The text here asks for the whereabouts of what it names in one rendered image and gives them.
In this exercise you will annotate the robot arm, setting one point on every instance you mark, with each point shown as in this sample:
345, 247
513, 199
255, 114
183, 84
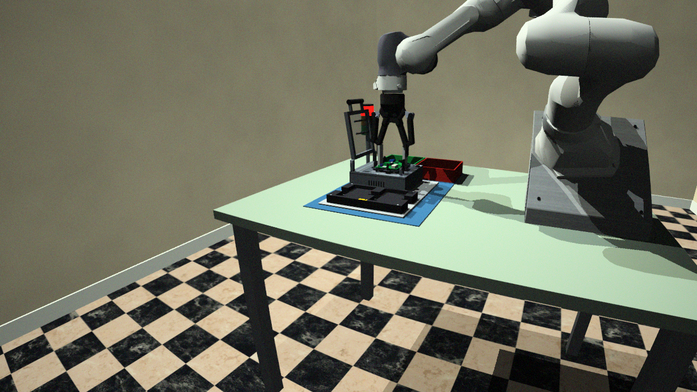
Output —
592, 55

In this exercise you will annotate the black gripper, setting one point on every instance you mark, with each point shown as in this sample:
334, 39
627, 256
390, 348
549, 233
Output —
392, 111

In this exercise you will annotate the green open-top bin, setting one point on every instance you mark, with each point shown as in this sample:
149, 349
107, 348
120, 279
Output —
411, 159

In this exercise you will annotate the green circuit board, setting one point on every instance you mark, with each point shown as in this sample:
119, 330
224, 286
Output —
395, 164

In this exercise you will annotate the red open-top bin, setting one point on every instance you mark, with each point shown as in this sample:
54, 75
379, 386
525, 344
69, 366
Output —
432, 169

